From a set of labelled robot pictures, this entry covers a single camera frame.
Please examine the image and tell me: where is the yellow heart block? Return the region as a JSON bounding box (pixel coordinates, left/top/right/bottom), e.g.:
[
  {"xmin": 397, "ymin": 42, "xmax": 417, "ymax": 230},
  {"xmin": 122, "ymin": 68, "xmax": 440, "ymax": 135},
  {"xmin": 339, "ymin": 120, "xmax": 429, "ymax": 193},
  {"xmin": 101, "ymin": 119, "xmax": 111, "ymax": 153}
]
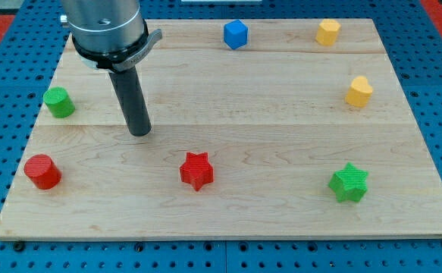
[{"xmin": 344, "ymin": 76, "xmax": 373, "ymax": 108}]

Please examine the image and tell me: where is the green star block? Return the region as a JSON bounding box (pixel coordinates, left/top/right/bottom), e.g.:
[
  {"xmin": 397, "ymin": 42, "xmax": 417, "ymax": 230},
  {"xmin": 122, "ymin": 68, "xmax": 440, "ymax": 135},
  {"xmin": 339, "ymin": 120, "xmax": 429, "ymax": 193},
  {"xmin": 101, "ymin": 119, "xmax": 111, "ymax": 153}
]
[{"xmin": 328, "ymin": 162, "xmax": 368, "ymax": 202}]

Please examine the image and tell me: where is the red star block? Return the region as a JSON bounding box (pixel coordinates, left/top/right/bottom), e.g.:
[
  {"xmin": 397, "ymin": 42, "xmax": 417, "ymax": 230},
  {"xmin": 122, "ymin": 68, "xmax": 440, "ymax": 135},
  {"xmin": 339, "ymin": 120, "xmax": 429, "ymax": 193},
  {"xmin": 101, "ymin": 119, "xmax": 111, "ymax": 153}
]
[{"xmin": 180, "ymin": 152, "xmax": 214, "ymax": 191}]

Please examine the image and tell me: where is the yellow hexagon block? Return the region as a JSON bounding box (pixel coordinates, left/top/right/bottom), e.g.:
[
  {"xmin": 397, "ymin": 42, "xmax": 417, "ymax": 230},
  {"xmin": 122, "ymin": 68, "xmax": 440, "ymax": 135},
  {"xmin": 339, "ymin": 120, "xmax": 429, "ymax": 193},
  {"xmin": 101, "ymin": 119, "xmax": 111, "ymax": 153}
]
[{"xmin": 315, "ymin": 19, "xmax": 341, "ymax": 46}]

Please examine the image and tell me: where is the blue cube block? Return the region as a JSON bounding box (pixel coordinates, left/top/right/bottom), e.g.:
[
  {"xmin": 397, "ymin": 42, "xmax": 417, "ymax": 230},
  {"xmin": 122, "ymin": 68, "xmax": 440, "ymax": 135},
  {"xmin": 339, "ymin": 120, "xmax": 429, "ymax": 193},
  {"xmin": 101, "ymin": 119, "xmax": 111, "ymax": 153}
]
[{"xmin": 223, "ymin": 19, "xmax": 248, "ymax": 50}]

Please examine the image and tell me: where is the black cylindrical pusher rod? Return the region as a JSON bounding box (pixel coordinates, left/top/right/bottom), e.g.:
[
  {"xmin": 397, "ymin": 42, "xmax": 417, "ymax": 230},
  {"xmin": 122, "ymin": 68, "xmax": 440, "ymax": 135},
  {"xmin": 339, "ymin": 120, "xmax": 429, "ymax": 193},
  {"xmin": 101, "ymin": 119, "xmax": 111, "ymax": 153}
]
[{"xmin": 109, "ymin": 67, "xmax": 152, "ymax": 137}]

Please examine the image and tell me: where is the red cylinder block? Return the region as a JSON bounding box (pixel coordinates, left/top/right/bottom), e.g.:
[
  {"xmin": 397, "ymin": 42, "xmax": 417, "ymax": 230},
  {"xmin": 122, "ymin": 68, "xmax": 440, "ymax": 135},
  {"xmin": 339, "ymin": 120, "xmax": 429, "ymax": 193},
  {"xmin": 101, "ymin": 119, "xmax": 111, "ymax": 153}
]
[{"xmin": 24, "ymin": 154, "xmax": 62, "ymax": 190}]

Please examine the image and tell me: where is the wooden board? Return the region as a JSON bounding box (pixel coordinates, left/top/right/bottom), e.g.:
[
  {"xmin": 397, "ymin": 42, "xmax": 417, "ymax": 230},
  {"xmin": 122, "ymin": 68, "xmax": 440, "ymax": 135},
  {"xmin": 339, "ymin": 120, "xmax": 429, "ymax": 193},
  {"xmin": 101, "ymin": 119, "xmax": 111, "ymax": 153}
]
[{"xmin": 0, "ymin": 19, "xmax": 442, "ymax": 241}]

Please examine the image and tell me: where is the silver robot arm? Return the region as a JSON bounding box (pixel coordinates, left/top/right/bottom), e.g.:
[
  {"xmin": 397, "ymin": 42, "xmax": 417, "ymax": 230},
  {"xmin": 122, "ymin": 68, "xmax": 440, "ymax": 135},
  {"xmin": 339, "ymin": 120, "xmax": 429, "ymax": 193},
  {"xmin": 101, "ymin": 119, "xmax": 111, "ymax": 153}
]
[{"xmin": 61, "ymin": 0, "xmax": 162, "ymax": 137}]

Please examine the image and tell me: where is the green cylinder block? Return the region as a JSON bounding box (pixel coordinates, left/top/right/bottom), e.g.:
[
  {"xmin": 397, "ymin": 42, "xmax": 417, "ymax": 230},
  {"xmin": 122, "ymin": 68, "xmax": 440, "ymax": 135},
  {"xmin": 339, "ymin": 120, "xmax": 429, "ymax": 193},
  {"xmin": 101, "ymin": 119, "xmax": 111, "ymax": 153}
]
[{"xmin": 42, "ymin": 86, "xmax": 75, "ymax": 118}]

